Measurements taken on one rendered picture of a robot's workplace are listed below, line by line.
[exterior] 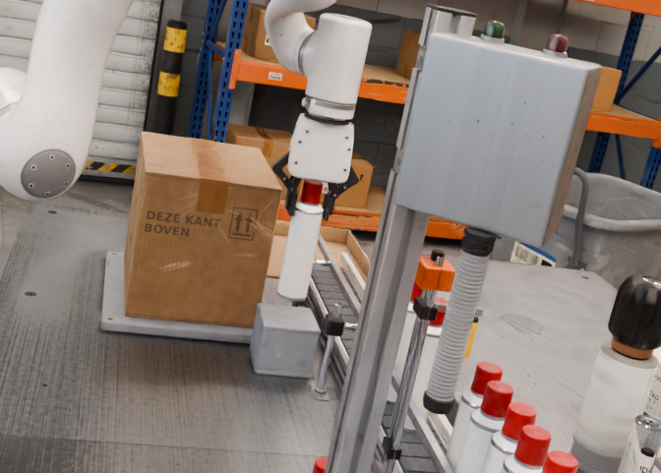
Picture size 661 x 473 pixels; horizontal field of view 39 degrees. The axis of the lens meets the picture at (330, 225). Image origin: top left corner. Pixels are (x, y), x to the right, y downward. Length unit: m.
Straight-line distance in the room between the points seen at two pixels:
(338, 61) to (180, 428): 0.61
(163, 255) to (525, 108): 0.87
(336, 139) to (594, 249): 2.15
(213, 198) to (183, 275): 0.15
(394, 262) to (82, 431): 0.54
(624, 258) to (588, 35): 3.10
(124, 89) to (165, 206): 3.84
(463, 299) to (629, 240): 2.70
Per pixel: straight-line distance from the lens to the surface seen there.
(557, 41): 1.04
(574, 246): 3.56
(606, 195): 4.42
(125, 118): 5.49
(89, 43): 1.26
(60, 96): 1.25
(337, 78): 1.50
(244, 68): 4.81
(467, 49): 1.00
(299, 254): 1.58
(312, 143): 1.52
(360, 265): 2.24
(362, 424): 1.20
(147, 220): 1.66
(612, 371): 1.43
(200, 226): 1.67
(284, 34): 1.53
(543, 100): 0.98
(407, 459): 1.37
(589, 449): 1.47
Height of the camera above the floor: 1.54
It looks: 16 degrees down
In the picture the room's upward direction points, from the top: 11 degrees clockwise
